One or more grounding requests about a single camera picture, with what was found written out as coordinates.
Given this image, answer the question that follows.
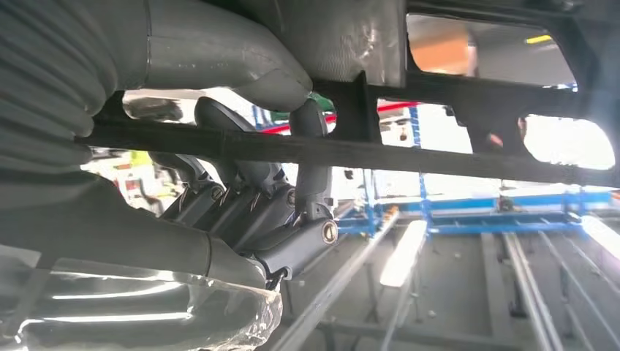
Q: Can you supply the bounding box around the blue metal shelf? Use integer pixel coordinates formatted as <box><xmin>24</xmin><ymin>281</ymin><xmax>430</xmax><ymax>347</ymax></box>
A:
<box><xmin>336</xmin><ymin>104</ymin><xmax>615</xmax><ymax>239</ymax></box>

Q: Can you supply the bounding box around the brown cardboard box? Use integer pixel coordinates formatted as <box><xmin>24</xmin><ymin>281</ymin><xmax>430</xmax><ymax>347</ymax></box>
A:
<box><xmin>410</xmin><ymin>29</ymin><xmax>478</xmax><ymax>77</ymax></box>

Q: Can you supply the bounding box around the grey laptop with yellow label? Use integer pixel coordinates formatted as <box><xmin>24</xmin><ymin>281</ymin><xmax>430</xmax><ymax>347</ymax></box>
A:
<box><xmin>467</xmin><ymin>19</ymin><xmax>578</xmax><ymax>87</ymax></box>

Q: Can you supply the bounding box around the ceiling light fixture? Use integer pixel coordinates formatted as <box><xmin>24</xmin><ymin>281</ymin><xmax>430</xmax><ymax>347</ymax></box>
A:
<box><xmin>580</xmin><ymin>215</ymin><xmax>620</xmax><ymax>263</ymax></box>

